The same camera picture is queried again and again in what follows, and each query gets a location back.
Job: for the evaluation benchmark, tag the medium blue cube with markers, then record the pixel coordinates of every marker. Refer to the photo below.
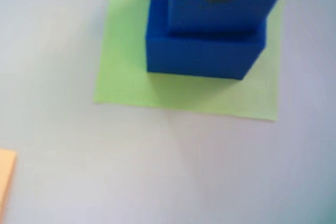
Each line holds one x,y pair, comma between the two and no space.
218,16

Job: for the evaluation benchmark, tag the large blue cube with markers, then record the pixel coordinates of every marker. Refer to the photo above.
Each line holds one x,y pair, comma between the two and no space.
197,56

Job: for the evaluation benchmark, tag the green paper square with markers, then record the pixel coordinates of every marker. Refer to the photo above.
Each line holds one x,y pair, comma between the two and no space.
123,82

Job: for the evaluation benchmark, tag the orange paper square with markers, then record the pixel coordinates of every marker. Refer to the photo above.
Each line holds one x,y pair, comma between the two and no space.
6,179

